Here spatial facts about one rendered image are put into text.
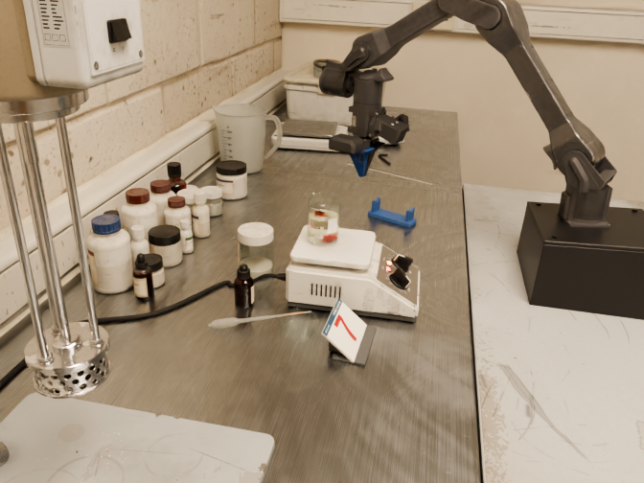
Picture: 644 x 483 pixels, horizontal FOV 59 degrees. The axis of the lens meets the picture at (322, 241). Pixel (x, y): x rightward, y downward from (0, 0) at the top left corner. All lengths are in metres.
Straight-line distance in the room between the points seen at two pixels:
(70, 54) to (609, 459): 0.65
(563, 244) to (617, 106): 1.42
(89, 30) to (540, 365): 0.68
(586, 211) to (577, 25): 1.26
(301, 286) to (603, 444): 0.44
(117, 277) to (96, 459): 0.35
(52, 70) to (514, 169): 2.05
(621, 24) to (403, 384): 1.69
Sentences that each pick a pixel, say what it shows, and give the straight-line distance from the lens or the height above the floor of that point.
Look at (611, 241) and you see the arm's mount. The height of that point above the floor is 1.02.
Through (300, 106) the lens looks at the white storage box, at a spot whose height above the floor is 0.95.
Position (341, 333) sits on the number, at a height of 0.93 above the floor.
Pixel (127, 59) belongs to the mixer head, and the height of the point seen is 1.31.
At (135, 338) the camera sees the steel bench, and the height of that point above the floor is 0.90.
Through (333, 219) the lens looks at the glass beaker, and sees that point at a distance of 0.85.
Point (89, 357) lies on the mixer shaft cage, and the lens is 0.52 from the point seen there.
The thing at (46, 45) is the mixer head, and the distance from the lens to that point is 0.39.
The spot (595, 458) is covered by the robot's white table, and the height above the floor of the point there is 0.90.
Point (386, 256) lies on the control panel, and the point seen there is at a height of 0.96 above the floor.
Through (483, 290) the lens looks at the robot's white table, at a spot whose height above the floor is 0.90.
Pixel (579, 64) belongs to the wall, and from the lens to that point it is 2.25.
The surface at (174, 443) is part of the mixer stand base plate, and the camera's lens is 0.66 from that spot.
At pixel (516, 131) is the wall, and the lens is 2.27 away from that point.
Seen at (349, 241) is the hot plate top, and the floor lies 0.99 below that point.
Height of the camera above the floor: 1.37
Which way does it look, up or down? 26 degrees down
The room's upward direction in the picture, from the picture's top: 3 degrees clockwise
